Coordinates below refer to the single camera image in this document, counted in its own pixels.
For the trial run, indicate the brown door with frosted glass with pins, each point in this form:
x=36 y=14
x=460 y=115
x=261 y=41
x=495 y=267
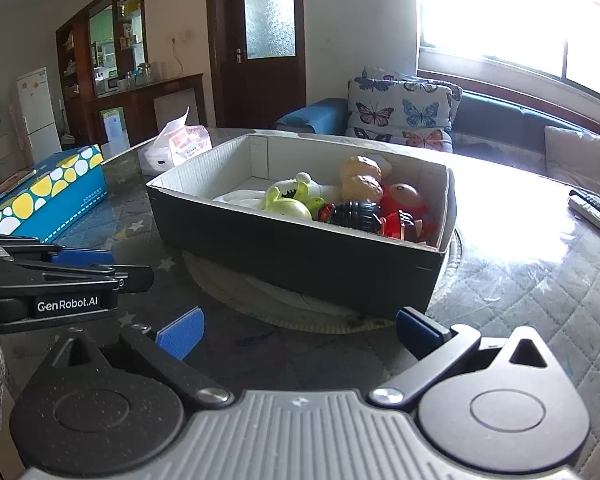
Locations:
x=275 y=90

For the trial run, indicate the grey cushion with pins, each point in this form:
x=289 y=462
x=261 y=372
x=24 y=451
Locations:
x=580 y=160

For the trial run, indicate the green toy figure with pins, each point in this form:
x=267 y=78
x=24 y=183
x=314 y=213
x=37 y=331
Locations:
x=285 y=200

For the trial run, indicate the blue box with yellow dots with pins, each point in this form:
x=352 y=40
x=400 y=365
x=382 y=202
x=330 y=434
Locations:
x=55 y=195

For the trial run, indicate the black toy figure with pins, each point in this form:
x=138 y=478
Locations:
x=352 y=212

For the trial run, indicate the red striped toy figure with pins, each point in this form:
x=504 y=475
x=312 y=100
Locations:
x=402 y=227

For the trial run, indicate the dark cardboard box white inside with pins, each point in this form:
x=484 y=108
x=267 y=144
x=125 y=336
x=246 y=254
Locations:
x=305 y=260

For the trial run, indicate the round red toy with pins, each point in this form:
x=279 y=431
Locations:
x=400 y=197

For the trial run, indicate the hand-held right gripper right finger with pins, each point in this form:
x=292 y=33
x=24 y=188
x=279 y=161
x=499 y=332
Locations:
x=420 y=330

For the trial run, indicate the dark remote control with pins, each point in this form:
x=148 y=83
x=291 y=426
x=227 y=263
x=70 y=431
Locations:
x=597 y=202

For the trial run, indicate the white refrigerator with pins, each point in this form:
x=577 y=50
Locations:
x=37 y=110

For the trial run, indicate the window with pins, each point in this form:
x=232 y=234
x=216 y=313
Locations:
x=505 y=10

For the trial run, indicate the blue sofa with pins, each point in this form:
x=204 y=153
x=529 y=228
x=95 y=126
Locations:
x=500 y=115

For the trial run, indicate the large butterfly print pillow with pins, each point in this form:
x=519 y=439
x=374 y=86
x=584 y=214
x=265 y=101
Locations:
x=395 y=115

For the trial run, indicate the pink tissue pack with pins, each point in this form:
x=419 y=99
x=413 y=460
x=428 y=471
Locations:
x=180 y=147

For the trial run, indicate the grey remote control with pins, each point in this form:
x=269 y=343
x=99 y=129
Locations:
x=592 y=220

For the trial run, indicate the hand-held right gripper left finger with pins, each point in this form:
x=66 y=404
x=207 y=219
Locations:
x=180 y=332

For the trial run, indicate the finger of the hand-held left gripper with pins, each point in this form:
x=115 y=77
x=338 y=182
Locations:
x=130 y=277
x=82 y=258

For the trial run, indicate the brown wooden cabinet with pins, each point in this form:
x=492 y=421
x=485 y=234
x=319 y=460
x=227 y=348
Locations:
x=130 y=105

